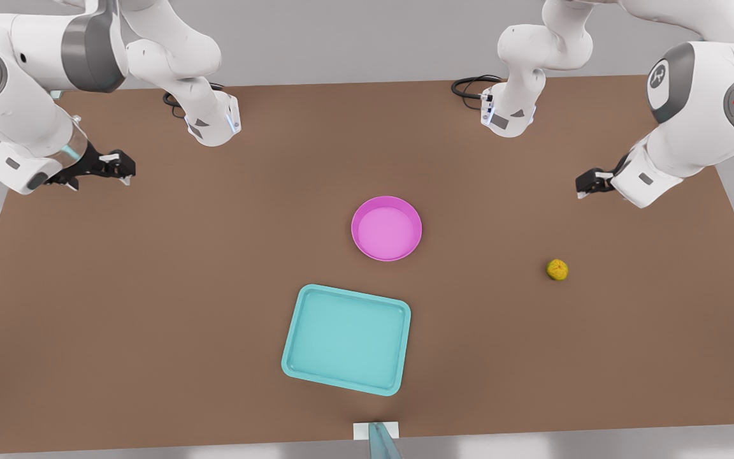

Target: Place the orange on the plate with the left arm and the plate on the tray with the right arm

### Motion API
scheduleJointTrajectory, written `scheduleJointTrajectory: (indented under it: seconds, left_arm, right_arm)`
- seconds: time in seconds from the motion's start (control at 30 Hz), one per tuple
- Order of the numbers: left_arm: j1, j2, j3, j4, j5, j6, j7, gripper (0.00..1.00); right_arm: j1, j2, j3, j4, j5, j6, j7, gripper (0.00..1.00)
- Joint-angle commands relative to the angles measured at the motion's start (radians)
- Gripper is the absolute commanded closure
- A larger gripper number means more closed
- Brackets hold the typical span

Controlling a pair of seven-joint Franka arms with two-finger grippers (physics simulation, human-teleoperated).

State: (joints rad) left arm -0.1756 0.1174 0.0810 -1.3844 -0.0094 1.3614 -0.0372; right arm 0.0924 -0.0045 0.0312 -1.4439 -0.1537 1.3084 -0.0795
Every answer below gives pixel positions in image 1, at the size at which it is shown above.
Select pink round plate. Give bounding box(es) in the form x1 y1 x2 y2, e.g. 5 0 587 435
350 196 423 263

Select teal rectangular tray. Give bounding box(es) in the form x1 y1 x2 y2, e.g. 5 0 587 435
281 284 412 397

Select black cable loop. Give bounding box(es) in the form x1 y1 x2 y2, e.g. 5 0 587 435
162 82 226 120
450 75 505 111

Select white frame post foot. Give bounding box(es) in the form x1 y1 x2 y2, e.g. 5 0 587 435
353 421 400 441

